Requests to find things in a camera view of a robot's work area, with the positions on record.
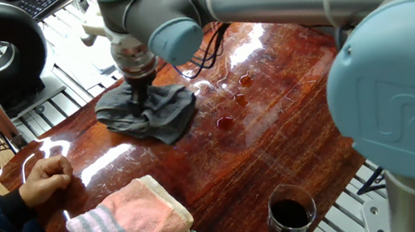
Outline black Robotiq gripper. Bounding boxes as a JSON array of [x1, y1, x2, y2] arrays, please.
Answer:
[[122, 68, 165, 118]]

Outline grey cleaning cloth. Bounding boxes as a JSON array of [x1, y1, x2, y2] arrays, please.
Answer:
[[91, 72, 203, 155]]

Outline person's bare hand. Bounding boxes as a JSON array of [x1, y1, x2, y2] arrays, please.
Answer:
[[14, 152, 79, 210]]

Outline white paper stack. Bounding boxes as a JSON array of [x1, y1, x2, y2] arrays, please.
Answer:
[[50, 6, 127, 93]]

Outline dark red liquid drop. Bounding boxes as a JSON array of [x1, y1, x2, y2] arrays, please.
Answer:
[[237, 72, 255, 89], [214, 114, 236, 133], [231, 92, 250, 109]]

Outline pink striped towel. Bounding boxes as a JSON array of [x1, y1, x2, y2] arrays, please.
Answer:
[[60, 169, 196, 232]]

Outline black keyboard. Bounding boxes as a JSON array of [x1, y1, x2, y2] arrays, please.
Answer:
[[10, 0, 76, 24]]

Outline glass of dark liquid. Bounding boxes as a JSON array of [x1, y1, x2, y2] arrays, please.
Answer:
[[261, 180, 321, 232]]

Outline silver robot mounting plate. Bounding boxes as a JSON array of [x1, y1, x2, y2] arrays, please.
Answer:
[[359, 196, 396, 232]]

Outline black gripper cable bundle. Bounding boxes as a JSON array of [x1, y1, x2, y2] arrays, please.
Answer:
[[167, 21, 239, 83]]

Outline metal clamp bracket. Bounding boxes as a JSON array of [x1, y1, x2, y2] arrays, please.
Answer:
[[70, 0, 92, 16]]

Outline black floor cables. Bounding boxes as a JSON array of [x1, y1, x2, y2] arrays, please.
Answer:
[[0, 129, 19, 166]]

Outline black looped cable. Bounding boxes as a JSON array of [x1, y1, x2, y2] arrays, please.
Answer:
[[353, 165, 388, 197]]

